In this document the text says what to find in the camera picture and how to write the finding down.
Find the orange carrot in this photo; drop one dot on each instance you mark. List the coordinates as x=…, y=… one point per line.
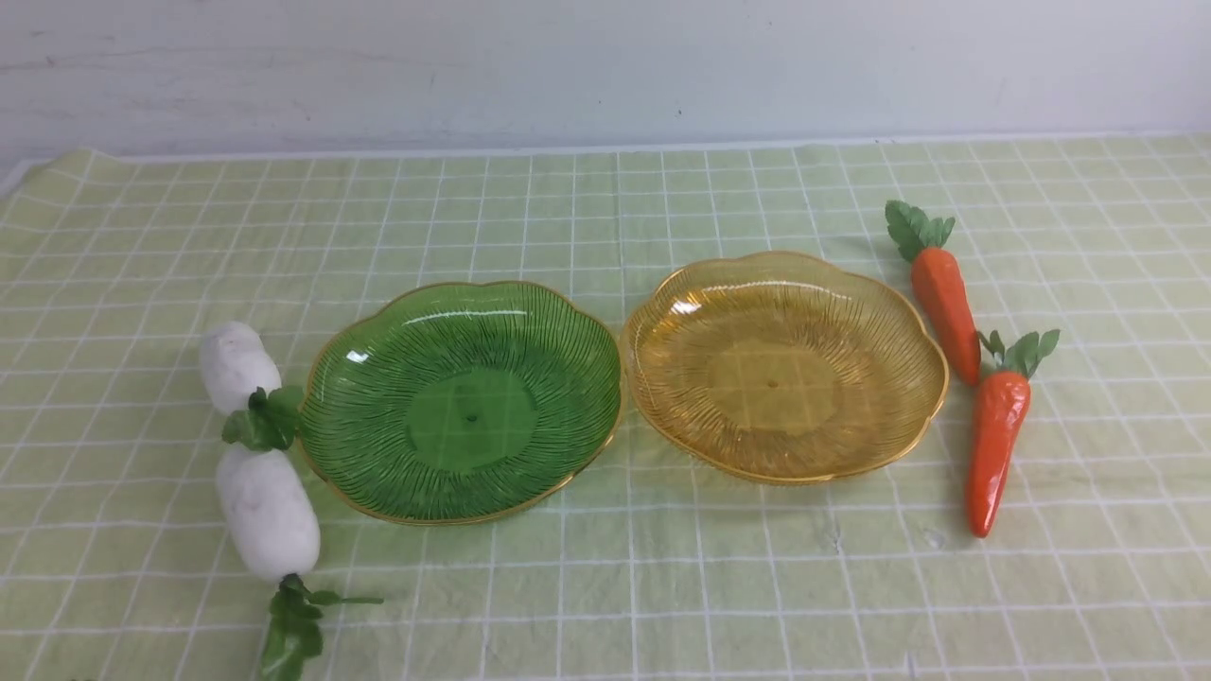
x=937, y=284
x=1001, y=404

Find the white radish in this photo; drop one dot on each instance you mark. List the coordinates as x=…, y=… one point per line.
x=244, y=384
x=277, y=535

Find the white radish front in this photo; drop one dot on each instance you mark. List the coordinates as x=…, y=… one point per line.
x=277, y=535

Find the orange carrot front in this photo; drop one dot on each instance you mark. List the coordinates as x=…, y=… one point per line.
x=1001, y=404

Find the amber ribbed plastic plate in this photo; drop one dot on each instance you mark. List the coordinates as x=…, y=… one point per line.
x=780, y=368

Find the green ribbed plastic plate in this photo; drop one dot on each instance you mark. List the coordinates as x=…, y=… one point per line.
x=461, y=403

